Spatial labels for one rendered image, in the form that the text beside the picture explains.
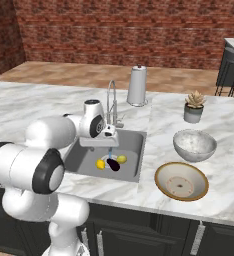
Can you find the dark purple eggplant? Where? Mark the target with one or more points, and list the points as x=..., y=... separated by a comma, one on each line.
x=113, y=164

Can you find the yellow lemon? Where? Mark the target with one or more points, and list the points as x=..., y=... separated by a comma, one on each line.
x=122, y=159
x=100, y=164

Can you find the tan rimmed shallow bowl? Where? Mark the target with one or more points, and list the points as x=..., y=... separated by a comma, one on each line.
x=181, y=181

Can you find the succulent in grey pot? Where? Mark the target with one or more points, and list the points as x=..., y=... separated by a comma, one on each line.
x=193, y=108

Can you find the dark cabinet door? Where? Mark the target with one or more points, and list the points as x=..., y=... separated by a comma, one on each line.
x=9, y=230
x=224, y=241
x=142, y=238

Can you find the white paper towel roll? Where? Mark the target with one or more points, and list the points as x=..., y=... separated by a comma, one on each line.
x=137, y=86

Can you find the grey steel sink basin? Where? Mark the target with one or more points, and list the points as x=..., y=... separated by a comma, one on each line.
x=85, y=156

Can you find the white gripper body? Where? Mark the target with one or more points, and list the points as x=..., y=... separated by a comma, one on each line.
x=99, y=141

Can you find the blue water stream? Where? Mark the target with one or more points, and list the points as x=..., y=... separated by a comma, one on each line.
x=110, y=152

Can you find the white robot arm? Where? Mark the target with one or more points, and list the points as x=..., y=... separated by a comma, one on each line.
x=29, y=166

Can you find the chrome spring sink faucet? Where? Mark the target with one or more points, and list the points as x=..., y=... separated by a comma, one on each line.
x=112, y=100

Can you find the white speckled bowl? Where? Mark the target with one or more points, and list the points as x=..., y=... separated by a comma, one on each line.
x=194, y=145

